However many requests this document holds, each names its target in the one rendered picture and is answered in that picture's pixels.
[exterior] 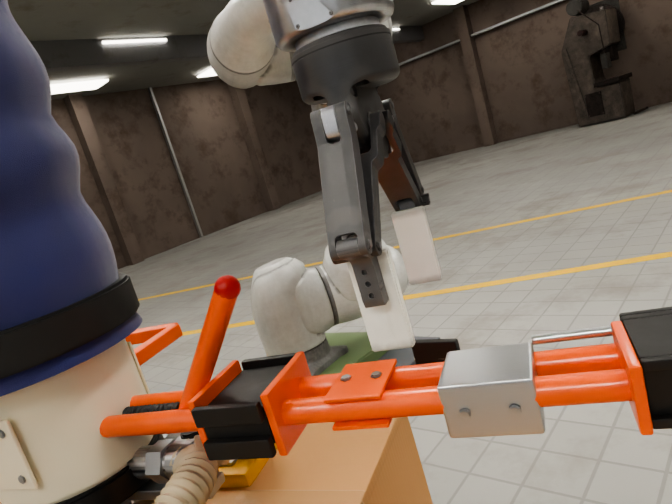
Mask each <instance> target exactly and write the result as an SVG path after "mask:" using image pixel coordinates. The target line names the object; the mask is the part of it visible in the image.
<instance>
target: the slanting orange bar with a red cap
mask: <svg viewBox="0 0 672 504"><path fill-rule="evenodd" d="M240 291H241V287H240V283H239V281H238V279H237V278H235V277H234V276H231V275H224V276H221V277H219V278H218V279H217V281H216V282H215V285H214V291H213V295H212V298H211V301H210V305H209V308H208V311H207V315H206V318H205V321H204V325H203V328H202V331H201V335H200V338H199V341H198V345H197V348H196V351H195V354H194V358H193V361H192V364H191V368H190V371H189V374H188V378H187V381H186V384H185V388H184V391H183V394H182V398H181V401H180V404H179V408H178V409H188V408H189V407H188V402H189V401H190V400H191V399H192V398H193V397H194V396H195V395H196V394H197V393H198V392H199V391H200V390H201V389H203V388H204V387H205V386H206V385H207V384H208V383H209V382H210V380H211V377H212V374H213V371H214V368H215V365H216V362H217V359H218V356H219V353H220V350H221V346H222V343H223V340H224V337H225V334H226V331H227V328H228V325H229V322H230V319H231V316H232V313H233V310H234V306H235V303H236V300H237V297H238V295H239V294H240Z"/></svg>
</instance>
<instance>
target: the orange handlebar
mask: <svg viewBox="0 0 672 504"><path fill-rule="evenodd" d="M182 335H183V333H182V330H181V327H180V325H179V324H178V323H177V322H174V323H169V324H163V325H157V326H151V327H146V328H140V329H136V330H135V331H134V332H133V333H131V334H130V335H129V336H128V337H126V338H125V339H126V342H129V341H130V342H131V344H132V345H134V344H140V343H143V344H141V345H140V346H138V347H137V348H135V349H134V352H135V355H136V357H137V360H138V362H139V365H140V366H141V365H142V364H144V363H145V362H146V361H148V360H149V359H150V358H152V357H153V356H155V355H156V354H157V353H159V352H160V351H162V350H163V349H164V348H166V347H167V346H169V345H170V344H171V343H173V342H174V341H175V340H177V339H178V338H180V337H181V336H182ZM534 360H535V365H536V370H537V375H538V376H535V383H536V398H535V401H536V402H537V403H538V404H539V406H540V407H553V406H567V405H582V404H596V403H610V402H624V401H632V396H631V391H630V386H629V382H628V378H627V374H626V371H625V369H624V368H622V369H621V365H620V360H619V356H618V351H617V348H616V345H615V343H609V344H600V345H591V346H581V347H572V348H563V349H554V350H545V351H536V352H534ZM444 362H445V361H444ZM444 362H435V363H426V364H417V365H408V366H399V367H395V366H396V363H397V360H396V359H389V360H380V361H372V362H363V363H354V364H346V365H345V367H344V368H343V370H342V371H341V373H335V374H326V375H316V376H307V377H302V378H301V380H300V383H299V391H300V395H301V397H302V398H296V399H287V400H285V401H284V402H283V404H282V408H281V414H282V419H283V421H284V423H285V424H286V425H298V424H312V423H326V422H335V423H334V425H333V427H332V429H333V431H341V430H357V429H373V428H388V427H389V426H390V424H391V421H392V419H393V418H397V417H411V416H425V415H440V414H444V413H443V409H444V406H443V405H442V403H441V401H440V398H439V394H438V391H437V387H438V384H439V380H440V376H441V373H442V369H443V366H444ZM183 391H184V390H179V391H170V392H161V393H152V394H143V395H134V396H133V397H132V398H131V401H130V407H132V406H141V405H143V406H144V405H149V404H151V405H153V404H159V403H160V404H163V403H172V402H174V403H175V402H177V401H178V402H180V401H181V398H182V394H183ZM99 429H100V434H101V435H102V436H103V437H106V438H113V437H127V436H141V435H155V434H170V433H184V432H198V431H197V428H196V425H195V423H194V420H193V417H192V415H191V412H190V409H189V408H188V409H177V410H166V411H155V412H144V413H134V414H123V415H112V416H108V417H106V418H105V419H104V420H103V421H102V423H101V425H100V428H99Z"/></svg>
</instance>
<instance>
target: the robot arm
mask: <svg viewBox="0 0 672 504"><path fill-rule="evenodd" d="M393 12H394V2H393V0H231V1H230V2H229V3H228V4H227V6H226V7H225V9H224V10H223V11H222V12H221V13H220V14H219V15H218V16H217V17H216V18H215V20H214V22H213V24H212V26H211V28H210V30H209V33H208V37H207V53H208V58H209V61H210V64H211V66H212V68H213V70H214V72H215V73H216V74H217V76H218V77H219V78H220V79H221V80H222V81H224V82H225V83H227V84H228V85H230V86H232V87H235V88H240V89H247V88H251V87H254V86H255V85H258V86H266V85H274V84H282V83H288V82H293V81H297V84H298V87H299V91H300V94H301V98H302V100H303V102H304V103H306V104H308V105H311V108H312V112H311V113H310V119H311V124H312V128H313V132H314V136H315V140H316V144H317V149H318V159H319V168H320V177H321V186H322V195H323V204H324V213H325V223H326V232H327V241H328V245H327V247H326V249H325V253H324V259H323V265H320V266H317V267H314V268H305V265H304V263H303V262H302V261H300V260H298V259H295V258H289V257H283V258H279V259H276V260H273V261H271V262H269V263H266V264H264V265H262V266H261V267H259V268H257V269H256V270H255V271H254V274H253V279H252V285H251V309H252V314H253V318H254V322H255V326H256V329H257V332H258V335H259V338H260V340H261V343H262V345H263V347H264V350H265V352H266V355H267V356H274V355H282V354H290V353H297V352H301V351H303V352H304V354H305V357H306V360H307V364H308V367H309V370H310V373H311V376H316V375H319V374H320V373H322V372H323V371H324V370H325V369H326V368H328V367H329V366H330V365H331V364H332V363H334V362H335V361H336V360H337V359H338V358H339V357H341V356H342V355H344V354H346V353H347V352H348V351H349V350H348V347H347V346H346V345H338V346H329V343H328V341H327V338H326V336H325V332H326V331H327V330H329V329H330V328H331V327H333V326H334V325H338V324H341V323H345V322H349V321H352V320H356V319H359V318H362V317H363V320H364V324H365V327H366V331H367V334H368V337H369V341H370V344H371V347H372V351H374V352H379V351H387V350H394V349H402V348H410V347H413V346H414V345H415V338H414V335H413V331H412V327H411V324H410V320H409V317H408V313H407V309H406V306H405V302H404V299H403V293H404V292H405V291H406V289H407V286H408V284H409V283H410V284H411V285H416V284H422V283H428V282H434V281H439V280H441V279H442V274H441V270H440V266H439V262H438V258H437V255H436V251H435V247H434V243H433V239H432V235H431V232H430V228H429V224H428V220H427V216H426V212H425V208H424V206H426V205H430V197H429V194H428V193H426V194H424V188H423V187H422V184H421V182H420V179H419V176H418V174H417V171H416V168H415V166H414V163H413V160H412V158H411V155H410V153H409V150H408V147H407V145H406V142H405V139H404V137H403V134H402V131H401V129H400V126H399V123H398V120H397V117H396V113H395V110H394V103H393V102H392V100H391V99H390V98H389V99H386V100H383V101H381V99H380V96H379V95H378V90H377V89H378V87H379V86H380V85H383V84H387V83H389V82H391V81H393V80H394V79H396V78H397V77H398V75H399V73H400V66H399V63H398V59H397V55H396V51H395V47H394V43H393V39H392V21H391V16H392V14H393ZM378 181H379V183H380V185H381V187H382V188H383V190H384V192H385V194H386V196H387V197H388V199H389V201H390V203H391V204H392V206H393V208H394V210H395V211H396V212H393V213H392V214H391V217H392V221H393V225H394V228H395V232H396V236H397V239H398V243H399V247H400V250H401V254H402V255H401V254H400V253H399V252H398V251H397V250H396V249H395V248H393V247H391V246H389V245H386V244H385V242H384V241H383V240H382V239H381V221H380V202H379V183H378ZM267 356H264V357H267Z"/></svg>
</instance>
